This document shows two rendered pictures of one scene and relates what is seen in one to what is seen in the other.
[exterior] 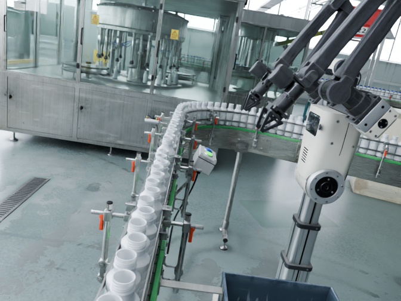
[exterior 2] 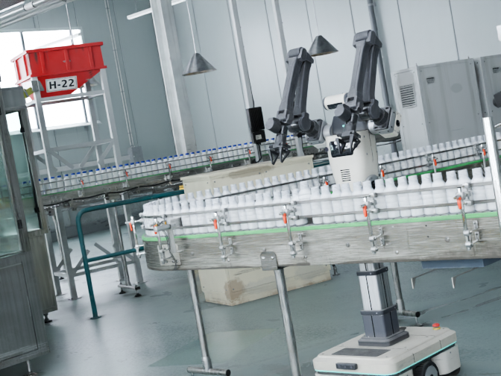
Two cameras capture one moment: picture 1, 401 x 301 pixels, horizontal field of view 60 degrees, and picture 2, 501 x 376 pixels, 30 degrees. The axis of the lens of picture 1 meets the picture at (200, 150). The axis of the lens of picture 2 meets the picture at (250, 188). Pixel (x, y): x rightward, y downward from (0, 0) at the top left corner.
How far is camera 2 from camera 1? 362 cm
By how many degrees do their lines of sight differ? 44
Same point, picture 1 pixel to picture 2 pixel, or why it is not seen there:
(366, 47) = (372, 79)
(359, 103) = (383, 114)
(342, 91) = (376, 109)
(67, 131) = not seen: outside the picture
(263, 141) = not seen: hidden behind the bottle
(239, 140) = not seen: hidden behind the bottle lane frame
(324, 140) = (362, 153)
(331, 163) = (370, 170)
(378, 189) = (257, 284)
